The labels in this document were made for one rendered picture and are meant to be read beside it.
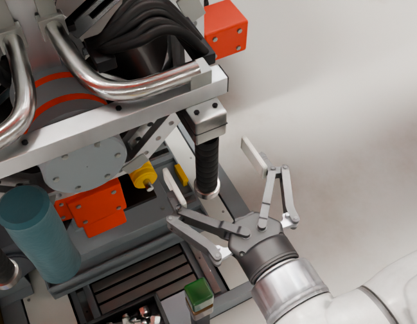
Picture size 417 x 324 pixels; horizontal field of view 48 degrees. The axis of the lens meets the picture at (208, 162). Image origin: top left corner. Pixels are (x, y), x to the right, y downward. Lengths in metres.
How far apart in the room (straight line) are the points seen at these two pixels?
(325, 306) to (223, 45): 0.50
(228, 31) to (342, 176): 1.02
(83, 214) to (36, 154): 0.49
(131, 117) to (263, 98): 1.38
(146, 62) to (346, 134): 1.06
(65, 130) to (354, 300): 0.40
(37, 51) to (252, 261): 0.43
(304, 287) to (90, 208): 0.60
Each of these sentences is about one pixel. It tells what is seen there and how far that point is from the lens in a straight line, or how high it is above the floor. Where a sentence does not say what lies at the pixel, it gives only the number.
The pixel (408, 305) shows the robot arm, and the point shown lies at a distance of 0.60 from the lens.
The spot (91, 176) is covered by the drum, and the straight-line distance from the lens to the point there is 0.75.
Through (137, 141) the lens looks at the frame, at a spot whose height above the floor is 0.62.
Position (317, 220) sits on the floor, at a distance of 1.66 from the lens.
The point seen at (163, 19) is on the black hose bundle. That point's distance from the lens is 0.64.
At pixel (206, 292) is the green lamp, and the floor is 0.66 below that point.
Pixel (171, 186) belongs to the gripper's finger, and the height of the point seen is 0.84.
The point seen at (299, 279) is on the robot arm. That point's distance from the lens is 0.61.
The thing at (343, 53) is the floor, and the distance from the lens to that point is 2.22.
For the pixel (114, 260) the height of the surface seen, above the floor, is 0.17.
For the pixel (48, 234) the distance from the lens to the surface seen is 0.89.
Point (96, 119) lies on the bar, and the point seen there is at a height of 0.98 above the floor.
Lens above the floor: 1.43
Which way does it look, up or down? 55 degrees down
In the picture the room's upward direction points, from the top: straight up
